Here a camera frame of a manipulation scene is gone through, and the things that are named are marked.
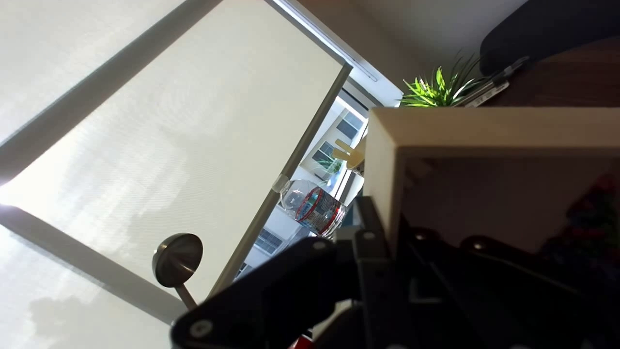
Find green potted plant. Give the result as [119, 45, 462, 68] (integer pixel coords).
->
[400, 55, 493, 111]

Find light wooden box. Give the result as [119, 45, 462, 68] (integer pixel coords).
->
[363, 105, 620, 307]

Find black leather armchair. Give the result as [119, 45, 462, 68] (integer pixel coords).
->
[479, 0, 620, 76]

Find white roller blind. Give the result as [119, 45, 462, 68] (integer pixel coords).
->
[0, 0, 355, 307]
[0, 222, 177, 349]

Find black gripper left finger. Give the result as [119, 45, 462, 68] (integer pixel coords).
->
[169, 196, 400, 349]

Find clear water bottle red label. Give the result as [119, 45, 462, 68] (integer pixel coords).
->
[274, 179, 348, 239]

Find white building outside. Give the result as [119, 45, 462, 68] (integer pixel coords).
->
[235, 90, 390, 287]

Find red cup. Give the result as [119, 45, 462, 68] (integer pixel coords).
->
[291, 328, 318, 349]

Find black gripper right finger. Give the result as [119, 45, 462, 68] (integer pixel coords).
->
[394, 225, 620, 349]

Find colourful beads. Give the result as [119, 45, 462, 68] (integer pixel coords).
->
[541, 171, 620, 280]

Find grey window frame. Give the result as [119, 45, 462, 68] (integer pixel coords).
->
[0, 0, 406, 326]

